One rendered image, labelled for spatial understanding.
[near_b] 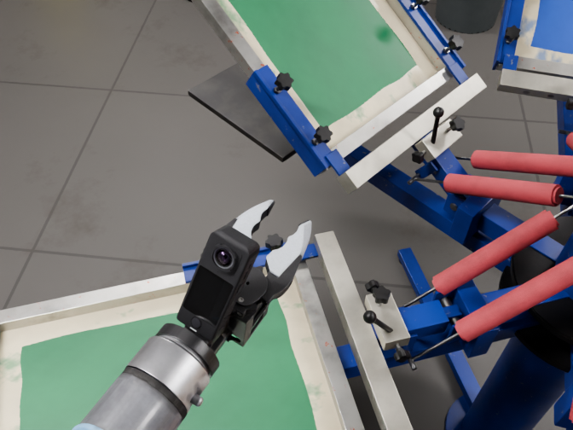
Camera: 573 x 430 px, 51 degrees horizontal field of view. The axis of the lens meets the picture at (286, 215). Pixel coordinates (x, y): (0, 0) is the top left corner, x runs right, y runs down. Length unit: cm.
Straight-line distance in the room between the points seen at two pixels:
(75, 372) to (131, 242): 148
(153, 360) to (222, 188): 248
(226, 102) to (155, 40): 215
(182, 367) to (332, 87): 118
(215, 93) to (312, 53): 49
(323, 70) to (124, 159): 181
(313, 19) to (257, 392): 100
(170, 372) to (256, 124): 141
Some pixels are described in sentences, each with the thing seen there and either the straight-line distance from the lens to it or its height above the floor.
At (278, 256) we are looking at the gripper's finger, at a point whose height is 168.
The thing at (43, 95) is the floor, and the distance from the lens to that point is 385.
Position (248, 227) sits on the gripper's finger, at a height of 169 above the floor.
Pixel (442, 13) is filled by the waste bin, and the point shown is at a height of 8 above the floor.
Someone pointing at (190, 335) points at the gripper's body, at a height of 169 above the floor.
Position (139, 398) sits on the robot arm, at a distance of 58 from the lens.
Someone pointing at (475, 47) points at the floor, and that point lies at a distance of 414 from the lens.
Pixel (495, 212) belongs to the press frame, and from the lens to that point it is 166.
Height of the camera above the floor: 221
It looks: 50 degrees down
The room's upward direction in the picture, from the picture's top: straight up
